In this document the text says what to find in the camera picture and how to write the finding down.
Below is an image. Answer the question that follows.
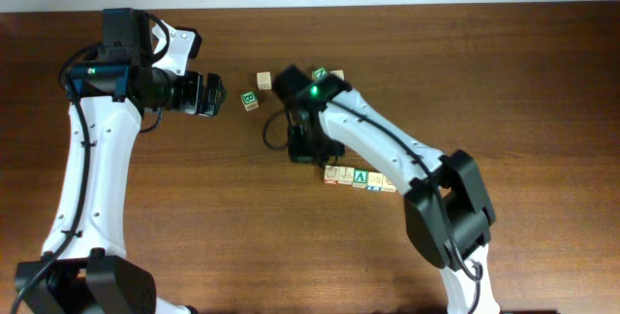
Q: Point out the green B wooden block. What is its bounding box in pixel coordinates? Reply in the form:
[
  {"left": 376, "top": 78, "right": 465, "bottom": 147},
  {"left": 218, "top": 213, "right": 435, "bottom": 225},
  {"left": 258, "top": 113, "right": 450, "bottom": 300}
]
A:
[{"left": 240, "top": 91, "right": 259, "bottom": 111}]

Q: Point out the red U wooden block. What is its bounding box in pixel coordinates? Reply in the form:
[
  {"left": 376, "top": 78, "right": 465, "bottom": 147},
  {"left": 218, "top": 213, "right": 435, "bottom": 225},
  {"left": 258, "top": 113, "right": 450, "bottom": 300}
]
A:
[{"left": 324, "top": 165, "right": 340, "bottom": 184}]

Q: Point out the green N wooden block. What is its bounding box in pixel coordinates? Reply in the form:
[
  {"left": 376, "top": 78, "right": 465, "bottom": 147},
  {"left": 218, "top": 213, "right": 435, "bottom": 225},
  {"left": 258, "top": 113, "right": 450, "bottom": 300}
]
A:
[{"left": 312, "top": 67, "right": 330, "bottom": 81}]

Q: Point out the sailboat yellow I block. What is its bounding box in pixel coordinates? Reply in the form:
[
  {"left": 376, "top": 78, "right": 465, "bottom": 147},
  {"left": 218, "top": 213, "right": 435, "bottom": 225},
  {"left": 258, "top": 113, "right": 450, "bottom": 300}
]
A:
[{"left": 337, "top": 166, "right": 355, "bottom": 185}]

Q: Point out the plain butterfly wooden block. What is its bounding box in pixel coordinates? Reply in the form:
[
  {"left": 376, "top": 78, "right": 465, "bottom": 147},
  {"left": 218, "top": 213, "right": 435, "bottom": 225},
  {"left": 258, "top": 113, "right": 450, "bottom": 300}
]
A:
[{"left": 330, "top": 70, "right": 345, "bottom": 80}]

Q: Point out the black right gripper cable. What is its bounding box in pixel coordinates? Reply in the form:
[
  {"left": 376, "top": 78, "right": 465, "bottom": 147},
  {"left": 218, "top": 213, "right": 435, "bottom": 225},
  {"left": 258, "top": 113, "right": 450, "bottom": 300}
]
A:
[{"left": 262, "top": 108, "right": 330, "bottom": 169}]

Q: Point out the green A wooden block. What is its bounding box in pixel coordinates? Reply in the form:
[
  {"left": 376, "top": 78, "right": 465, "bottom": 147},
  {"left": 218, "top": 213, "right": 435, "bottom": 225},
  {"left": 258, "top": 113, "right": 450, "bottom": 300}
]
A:
[{"left": 352, "top": 169, "right": 369, "bottom": 189}]

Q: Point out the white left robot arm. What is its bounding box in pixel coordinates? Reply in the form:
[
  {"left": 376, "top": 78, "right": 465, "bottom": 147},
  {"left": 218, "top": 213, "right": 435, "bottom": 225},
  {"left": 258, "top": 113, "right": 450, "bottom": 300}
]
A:
[{"left": 13, "top": 8, "right": 226, "bottom": 313}]

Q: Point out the number 2 blue block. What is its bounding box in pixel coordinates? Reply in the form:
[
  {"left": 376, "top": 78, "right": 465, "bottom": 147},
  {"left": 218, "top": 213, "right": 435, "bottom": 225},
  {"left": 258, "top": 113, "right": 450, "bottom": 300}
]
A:
[{"left": 366, "top": 172, "right": 384, "bottom": 192}]

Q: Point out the plain E wooden block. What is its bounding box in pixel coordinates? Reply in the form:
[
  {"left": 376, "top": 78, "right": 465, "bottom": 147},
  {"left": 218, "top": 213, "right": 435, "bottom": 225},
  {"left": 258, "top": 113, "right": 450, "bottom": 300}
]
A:
[{"left": 257, "top": 72, "right": 272, "bottom": 90}]

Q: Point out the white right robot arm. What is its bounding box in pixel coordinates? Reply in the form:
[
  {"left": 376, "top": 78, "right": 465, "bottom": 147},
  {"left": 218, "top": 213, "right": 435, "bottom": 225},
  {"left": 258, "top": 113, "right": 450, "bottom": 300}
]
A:
[{"left": 272, "top": 66, "right": 500, "bottom": 313}]

